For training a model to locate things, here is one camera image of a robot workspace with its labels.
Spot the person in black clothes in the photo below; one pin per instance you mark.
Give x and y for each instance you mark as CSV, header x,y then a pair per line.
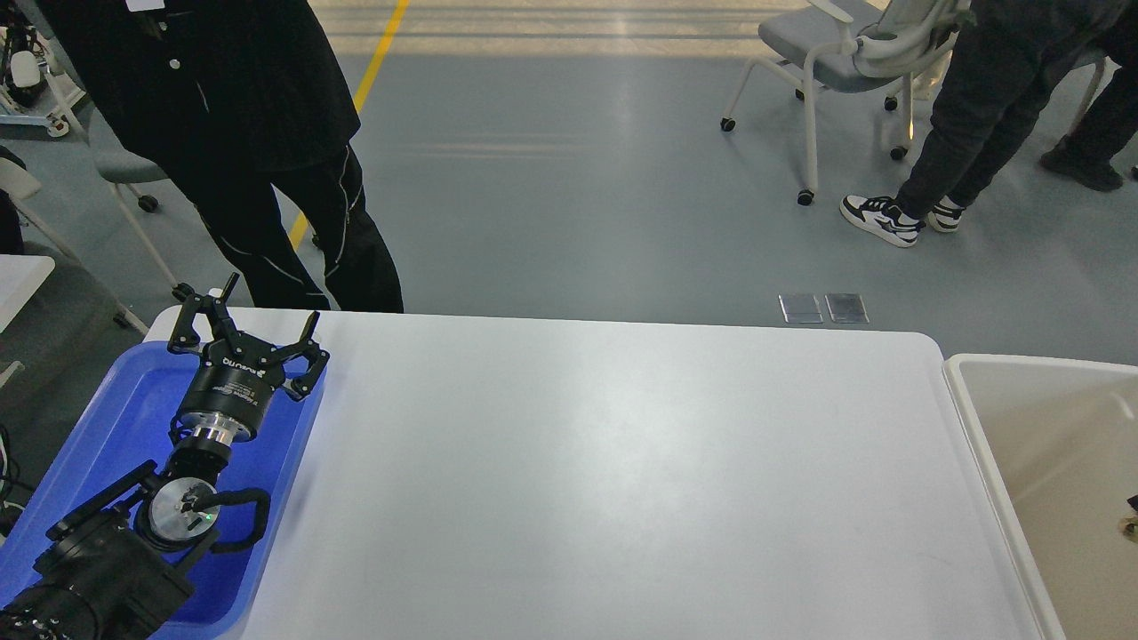
x,y
244,107

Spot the right metal floor plate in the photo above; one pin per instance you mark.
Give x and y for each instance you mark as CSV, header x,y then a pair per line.
x,y
847,309

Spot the grey chair at left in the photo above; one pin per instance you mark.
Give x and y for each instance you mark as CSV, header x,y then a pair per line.
x,y
123,171

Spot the white side table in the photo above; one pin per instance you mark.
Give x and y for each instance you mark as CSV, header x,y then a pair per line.
x,y
21,276

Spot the left metal floor plate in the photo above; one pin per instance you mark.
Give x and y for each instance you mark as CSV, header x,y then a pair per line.
x,y
800,309

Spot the white plastic bin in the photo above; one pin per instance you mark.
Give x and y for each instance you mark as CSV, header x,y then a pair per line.
x,y
1056,445

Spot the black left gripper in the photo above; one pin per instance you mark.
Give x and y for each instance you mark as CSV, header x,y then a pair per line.
x,y
233,388

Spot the metal floor plate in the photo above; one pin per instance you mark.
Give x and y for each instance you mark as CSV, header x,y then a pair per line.
x,y
800,309
847,309

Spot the brown paper ball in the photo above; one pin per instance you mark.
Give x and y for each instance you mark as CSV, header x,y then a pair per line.
x,y
1128,528

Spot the person in dark jeans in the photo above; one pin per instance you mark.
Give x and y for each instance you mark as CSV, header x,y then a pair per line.
x,y
1004,68

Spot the grey white office chair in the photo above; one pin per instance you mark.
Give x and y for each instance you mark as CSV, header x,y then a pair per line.
x,y
852,47

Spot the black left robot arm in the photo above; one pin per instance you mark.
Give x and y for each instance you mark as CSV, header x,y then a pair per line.
x,y
159,516

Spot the blue plastic tray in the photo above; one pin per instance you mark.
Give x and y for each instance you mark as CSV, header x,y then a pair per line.
x,y
125,424

